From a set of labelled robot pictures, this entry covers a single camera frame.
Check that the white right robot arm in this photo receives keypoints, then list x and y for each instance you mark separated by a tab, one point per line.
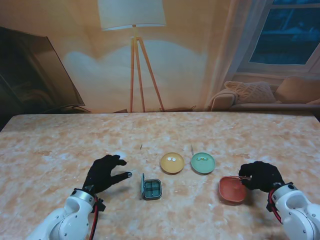
297	212

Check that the beige sofa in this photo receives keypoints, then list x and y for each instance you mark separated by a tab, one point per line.
262	106

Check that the small pill box blue lid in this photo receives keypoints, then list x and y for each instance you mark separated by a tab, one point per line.
152	190

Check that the knitted cream cushion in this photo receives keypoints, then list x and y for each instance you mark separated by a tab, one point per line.
250	91

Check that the plain beige cushion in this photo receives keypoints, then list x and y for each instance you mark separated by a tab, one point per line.
297	91

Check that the tripod floor lamp white shade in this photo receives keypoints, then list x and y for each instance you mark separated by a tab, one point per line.
133	15

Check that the round yellow dish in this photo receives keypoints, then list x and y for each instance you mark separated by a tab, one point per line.
172	166

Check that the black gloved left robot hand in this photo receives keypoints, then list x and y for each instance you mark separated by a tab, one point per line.
102	175

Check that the window with white frame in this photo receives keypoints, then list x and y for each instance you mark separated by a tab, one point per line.
282	32

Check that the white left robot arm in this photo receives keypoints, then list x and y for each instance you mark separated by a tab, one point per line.
67	220

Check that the red-orange dish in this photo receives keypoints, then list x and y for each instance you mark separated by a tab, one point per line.
231	191

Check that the round green dish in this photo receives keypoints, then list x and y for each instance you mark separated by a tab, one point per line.
203	166

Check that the dark cabinet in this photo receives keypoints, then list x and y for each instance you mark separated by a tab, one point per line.
25	75

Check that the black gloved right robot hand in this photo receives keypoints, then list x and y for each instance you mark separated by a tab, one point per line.
265	176

